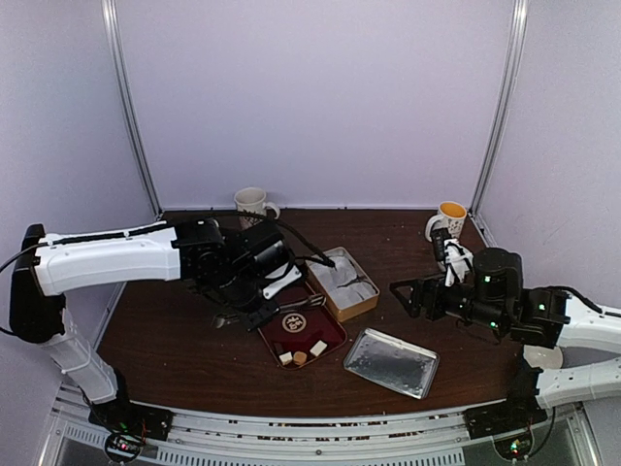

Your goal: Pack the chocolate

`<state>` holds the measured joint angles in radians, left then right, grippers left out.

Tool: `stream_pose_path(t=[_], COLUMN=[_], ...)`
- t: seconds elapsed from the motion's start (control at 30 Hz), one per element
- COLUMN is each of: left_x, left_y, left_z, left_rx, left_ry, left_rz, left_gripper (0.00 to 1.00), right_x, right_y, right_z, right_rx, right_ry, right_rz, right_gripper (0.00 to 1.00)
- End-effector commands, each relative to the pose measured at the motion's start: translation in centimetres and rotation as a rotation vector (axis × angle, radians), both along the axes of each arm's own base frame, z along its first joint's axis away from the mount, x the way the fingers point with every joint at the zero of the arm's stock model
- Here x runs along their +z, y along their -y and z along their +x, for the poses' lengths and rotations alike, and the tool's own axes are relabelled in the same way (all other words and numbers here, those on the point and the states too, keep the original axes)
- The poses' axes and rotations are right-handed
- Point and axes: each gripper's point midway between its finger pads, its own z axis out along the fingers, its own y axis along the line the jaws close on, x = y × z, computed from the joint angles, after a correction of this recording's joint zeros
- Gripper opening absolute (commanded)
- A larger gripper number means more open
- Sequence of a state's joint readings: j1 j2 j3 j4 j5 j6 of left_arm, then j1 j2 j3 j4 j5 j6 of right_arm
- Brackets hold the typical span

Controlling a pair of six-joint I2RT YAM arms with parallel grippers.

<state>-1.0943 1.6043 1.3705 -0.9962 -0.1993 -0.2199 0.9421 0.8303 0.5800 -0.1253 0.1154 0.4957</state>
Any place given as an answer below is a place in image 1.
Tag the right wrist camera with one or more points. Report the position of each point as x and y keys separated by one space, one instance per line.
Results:
x=454 y=260

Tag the left aluminium frame post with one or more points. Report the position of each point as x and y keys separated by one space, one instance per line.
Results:
x=110 y=18

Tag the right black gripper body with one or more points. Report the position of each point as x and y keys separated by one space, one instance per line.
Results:
x=489 y=315

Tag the front aluminium rail frame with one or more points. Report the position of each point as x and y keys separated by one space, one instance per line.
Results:
x=438 y=437

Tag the dark red lacquer tray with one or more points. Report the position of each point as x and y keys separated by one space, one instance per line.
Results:
x=300 y=330

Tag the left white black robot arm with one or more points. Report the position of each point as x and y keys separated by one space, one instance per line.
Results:
x=49 y=265

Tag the beige illustrated tin lid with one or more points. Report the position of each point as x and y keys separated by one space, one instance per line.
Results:
x=392 y=363

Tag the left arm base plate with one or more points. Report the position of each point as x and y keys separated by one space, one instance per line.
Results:
x=135 y=420

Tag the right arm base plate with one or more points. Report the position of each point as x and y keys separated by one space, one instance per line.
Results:
x=499 y=418

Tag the white rectangular chocolate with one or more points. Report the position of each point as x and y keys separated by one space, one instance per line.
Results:
x=318 y=348

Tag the white mug yellow interior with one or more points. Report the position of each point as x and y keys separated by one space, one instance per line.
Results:
x=450 y=215

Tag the white bowl near right base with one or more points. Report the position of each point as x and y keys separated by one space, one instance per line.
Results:
x=544 y=358

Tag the tall floral beige mug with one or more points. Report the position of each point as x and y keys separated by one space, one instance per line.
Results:
x=254 y=200

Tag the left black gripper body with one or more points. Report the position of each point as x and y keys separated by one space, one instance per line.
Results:
x=237 y=289

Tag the beige chocolate tin box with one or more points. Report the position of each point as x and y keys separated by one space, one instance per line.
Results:
x=322 y=277

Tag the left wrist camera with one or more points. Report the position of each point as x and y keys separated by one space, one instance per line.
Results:
x=274 y=288

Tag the white paper cup liner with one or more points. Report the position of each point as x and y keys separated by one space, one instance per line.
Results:
x=365 y=290
x=342 y=296
x=344 y=268

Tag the right aluminium frame post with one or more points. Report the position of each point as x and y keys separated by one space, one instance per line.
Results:
x=514 y=53

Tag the brown round chocolate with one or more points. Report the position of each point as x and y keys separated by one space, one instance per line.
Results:
x=300 y=358

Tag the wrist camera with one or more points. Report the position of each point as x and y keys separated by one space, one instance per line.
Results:
x=274 y=288
x=454 y=260

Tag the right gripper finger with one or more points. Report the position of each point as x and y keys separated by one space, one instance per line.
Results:
x=411 y=302
x=410 y=283

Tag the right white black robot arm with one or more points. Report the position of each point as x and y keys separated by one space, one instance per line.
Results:
x=553 y=317

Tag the white square chocolate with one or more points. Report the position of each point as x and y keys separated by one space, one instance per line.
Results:
x=285 y=358

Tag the black tongs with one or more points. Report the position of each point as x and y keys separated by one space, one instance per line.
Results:
x=313 y=301

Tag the aluminium frame post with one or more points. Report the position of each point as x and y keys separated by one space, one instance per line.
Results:
x=110 y=18
x=514 y=53

